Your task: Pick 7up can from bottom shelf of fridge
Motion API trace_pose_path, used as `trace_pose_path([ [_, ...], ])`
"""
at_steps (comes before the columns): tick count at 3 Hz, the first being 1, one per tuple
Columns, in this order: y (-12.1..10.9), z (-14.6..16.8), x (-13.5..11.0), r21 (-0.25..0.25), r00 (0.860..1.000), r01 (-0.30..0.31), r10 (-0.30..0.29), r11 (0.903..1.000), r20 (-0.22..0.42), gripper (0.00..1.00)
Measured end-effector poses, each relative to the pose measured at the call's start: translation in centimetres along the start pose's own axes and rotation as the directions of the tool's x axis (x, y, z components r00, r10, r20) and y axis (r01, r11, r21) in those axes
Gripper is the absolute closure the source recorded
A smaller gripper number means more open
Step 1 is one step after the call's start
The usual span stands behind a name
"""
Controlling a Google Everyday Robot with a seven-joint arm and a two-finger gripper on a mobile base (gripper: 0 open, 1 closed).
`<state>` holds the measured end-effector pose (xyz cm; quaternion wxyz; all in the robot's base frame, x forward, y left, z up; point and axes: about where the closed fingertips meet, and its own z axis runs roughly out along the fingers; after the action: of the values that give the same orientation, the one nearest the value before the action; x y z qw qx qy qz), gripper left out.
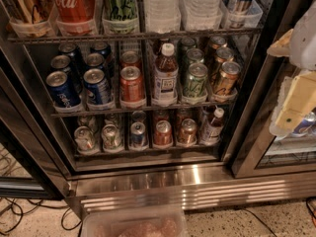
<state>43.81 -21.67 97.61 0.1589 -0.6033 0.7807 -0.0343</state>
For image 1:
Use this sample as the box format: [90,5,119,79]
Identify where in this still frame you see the green white 7up can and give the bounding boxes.
[102,123,122,151]

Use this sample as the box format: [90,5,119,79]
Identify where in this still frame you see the blue can behind glass door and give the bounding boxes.
[292,112,316,137]

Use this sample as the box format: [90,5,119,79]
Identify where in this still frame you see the dark can bottom rear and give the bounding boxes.
[131,111,146,123]

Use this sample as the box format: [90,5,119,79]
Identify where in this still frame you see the blue pepsi can rear right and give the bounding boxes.
[90,41,113,65]

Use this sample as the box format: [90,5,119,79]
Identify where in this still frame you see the blue pepsi can front right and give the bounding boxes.
[84,69,112,105]

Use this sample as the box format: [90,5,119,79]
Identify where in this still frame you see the blue pepsi can front left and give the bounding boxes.
[46,71,81,108]

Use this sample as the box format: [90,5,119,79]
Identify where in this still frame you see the red soda can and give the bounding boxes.
[119,66,144,102]
[119,50,142,68]

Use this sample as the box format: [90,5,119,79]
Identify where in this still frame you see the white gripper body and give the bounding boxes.
[269,70,316,136]

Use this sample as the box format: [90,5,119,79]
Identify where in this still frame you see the red can bottom rear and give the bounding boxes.
[153,110,169,122]

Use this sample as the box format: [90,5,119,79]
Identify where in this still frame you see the middle wire shelf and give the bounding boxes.
[50,101,234,118]

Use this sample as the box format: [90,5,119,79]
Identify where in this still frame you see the orange lacroix can front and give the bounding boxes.
[212,61,241,96]

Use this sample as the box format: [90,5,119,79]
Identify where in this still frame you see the orange lacroix can middle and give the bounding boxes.
[212,46,234,65]

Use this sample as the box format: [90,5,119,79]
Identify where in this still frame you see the blue pepsi can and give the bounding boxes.
[90,41,113,65]
[84,69,112,105]
[50,54,80,83]
[58,42,83,66]
[86,53,109,74]
[46,71,81,108]

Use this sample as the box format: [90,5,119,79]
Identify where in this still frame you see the wire shelf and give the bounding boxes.
[50,101,234,118]
[7,28,262,44]

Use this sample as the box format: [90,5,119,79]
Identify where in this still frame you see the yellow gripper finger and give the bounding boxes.
[267,29,293,57]

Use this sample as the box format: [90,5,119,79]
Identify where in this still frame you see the orange lacroix can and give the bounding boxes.
[212,61,241,96]
[212,46,234,65]
[207,36,227,50]

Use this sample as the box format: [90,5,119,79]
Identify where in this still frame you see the red soda can front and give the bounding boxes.
[119,66,144,102]

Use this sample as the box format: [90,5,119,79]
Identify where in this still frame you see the red soda can rear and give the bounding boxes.
[119,50,142,68]

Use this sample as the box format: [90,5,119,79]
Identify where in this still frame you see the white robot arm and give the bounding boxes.
[267,2,316,136]

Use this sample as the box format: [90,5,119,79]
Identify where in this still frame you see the fridge glass door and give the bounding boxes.
[229,0,316,178]

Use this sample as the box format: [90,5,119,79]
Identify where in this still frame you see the orange can bottom rear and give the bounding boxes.
[176,108,192,119]

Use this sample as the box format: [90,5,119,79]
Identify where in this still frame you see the clear water bottle right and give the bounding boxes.
[180,0,222,31]

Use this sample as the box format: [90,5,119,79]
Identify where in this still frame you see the blue pepsi can middle left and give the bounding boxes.
[50,54,80,83]

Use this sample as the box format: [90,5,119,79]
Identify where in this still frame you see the slim blue silver can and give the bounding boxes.
[227,0,253,29]

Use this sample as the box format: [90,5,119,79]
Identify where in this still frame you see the orange lacroix can rear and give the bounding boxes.
[207,36,227,50]

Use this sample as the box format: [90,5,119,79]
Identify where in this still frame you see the blue pepsi can rear left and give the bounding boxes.
[58,42,83,66]

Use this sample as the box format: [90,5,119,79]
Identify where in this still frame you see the green lacroix can top shelf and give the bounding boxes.
[103,0,136,21]

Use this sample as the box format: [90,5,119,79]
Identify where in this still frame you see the green lacroix can middle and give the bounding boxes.
[184,48,204,66]

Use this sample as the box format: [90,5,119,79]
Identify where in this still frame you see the tea bottle bottom shelf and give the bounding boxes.
[199,108,224,145]

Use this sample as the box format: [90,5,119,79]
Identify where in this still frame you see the brown tea bottle white cap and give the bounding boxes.
[154,42,179,101]

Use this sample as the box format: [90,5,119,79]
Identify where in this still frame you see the clear water bottle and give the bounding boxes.
[143,0,181,34]
[180,0,222,31]

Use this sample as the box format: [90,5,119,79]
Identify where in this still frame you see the orange can bottom front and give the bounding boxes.
[178,118,198,144]

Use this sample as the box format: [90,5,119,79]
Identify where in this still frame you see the green lacroix can front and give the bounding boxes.
[183,63,207,98]

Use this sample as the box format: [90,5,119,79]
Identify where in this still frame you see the clear water bottle left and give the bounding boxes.
[143,0,181,34]

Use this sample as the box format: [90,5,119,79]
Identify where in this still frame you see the gold can top shelf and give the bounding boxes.
[2,0,52,24]

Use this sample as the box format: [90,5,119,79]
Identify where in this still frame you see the blue pepsi can middle right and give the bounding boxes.
[86,53,109,74]

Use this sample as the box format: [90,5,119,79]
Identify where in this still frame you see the top wire shelf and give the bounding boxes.
[7,28,262,44]

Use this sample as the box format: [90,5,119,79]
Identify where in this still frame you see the blue silver can bottom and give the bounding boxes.
[130,122,147,148]

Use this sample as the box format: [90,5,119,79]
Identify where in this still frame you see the red can bottom front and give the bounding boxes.
[154,120,172,145]

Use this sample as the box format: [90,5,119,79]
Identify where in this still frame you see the red coca cola can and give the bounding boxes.
[53,0,95,23]

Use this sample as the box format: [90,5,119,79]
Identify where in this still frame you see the silver can bottom left rear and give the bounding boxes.
[77,116,98,133]

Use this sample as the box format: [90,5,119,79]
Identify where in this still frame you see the clear plastic bin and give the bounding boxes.
[80,205,189,237]

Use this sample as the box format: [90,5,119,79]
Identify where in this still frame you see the green lacroix can rear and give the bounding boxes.
[178,37,197,55]

